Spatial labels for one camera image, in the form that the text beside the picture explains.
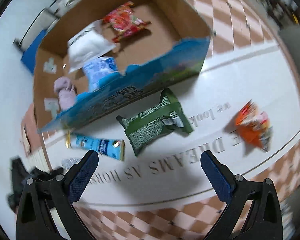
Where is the checkered table mat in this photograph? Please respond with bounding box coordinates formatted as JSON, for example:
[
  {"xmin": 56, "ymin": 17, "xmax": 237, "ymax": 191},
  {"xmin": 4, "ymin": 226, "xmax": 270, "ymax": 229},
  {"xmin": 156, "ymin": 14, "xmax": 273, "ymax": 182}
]
[{"xmin": 34, "ymin": 0, "xmax": 300, "ymax": 239}]

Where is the lilac sock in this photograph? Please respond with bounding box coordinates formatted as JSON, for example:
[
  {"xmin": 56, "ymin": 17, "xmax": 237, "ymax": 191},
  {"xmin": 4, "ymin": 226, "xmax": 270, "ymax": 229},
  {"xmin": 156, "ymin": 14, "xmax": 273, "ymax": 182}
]
[{"xmin": 53, "ymin": 76, "xmax": 77, "ymax": 111}]

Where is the blue folded mat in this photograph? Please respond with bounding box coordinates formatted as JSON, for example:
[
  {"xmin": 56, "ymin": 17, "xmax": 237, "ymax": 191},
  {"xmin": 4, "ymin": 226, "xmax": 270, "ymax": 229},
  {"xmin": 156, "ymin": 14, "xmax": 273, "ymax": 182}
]
[{"xmin": 21, "ymin": 29, "xmax": 47, "ymax": 75}]

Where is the white bagged cloth packet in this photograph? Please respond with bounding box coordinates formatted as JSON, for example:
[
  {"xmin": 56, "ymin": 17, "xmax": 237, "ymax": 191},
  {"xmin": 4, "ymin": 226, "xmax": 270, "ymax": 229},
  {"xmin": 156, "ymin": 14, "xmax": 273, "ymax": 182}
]
[{"xmin": 67, "ymin": 20, "xmax": 116, "ymax": 73}]

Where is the blue tube packet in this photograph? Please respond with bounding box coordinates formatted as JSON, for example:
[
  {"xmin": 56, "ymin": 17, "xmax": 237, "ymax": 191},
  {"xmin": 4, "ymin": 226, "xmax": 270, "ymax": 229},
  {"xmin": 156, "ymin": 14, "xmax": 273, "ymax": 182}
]
[{"xmin": 65, "ymin": 132, "xmax": 125, "ymax": 161}]

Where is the green snack packet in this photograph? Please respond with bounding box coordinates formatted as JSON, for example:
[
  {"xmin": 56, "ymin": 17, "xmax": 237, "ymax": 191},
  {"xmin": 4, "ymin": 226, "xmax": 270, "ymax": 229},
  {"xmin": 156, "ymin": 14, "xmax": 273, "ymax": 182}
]
[{"xmin": 116, "ymin": 88, "xmax": 193, "ymax": 156}]

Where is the orange snack packet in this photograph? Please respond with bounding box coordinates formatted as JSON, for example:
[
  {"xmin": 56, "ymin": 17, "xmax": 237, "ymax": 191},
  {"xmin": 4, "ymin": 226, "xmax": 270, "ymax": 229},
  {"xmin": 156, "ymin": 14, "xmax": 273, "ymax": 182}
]
[{"xmin": 235, "ymin": 100, "xmax": 273, "ymax": 152}]

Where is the open cardboard box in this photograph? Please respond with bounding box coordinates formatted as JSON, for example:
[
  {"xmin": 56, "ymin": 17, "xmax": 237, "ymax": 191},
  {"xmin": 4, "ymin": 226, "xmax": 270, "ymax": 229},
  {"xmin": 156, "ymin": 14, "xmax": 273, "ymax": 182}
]
[{"xmin": 33, "ymin": 0, "xmax": 211, "ymax": 132}]

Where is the red snack packet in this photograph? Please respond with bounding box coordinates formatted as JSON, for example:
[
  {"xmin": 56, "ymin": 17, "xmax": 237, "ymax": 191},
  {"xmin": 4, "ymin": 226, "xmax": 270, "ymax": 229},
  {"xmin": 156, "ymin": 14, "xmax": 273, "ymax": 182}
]
[{"xmin": 102, "ymin": 1, "xmax": 151, "ymax": 43}]

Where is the light blue tissue pack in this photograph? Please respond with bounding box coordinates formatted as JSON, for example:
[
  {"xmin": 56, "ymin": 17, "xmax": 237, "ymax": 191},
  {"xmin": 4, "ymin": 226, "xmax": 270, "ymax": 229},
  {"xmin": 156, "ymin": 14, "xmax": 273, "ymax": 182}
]
[{"xmin": 82, "ymin": 56, "xmax": 118, "ymax": 92}]

